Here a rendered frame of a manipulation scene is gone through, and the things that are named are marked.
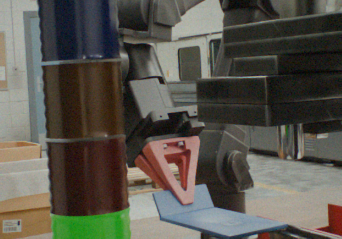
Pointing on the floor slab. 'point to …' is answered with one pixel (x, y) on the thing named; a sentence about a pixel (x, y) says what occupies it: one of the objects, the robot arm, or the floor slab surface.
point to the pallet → (139, 176)
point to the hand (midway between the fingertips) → (184, 198)
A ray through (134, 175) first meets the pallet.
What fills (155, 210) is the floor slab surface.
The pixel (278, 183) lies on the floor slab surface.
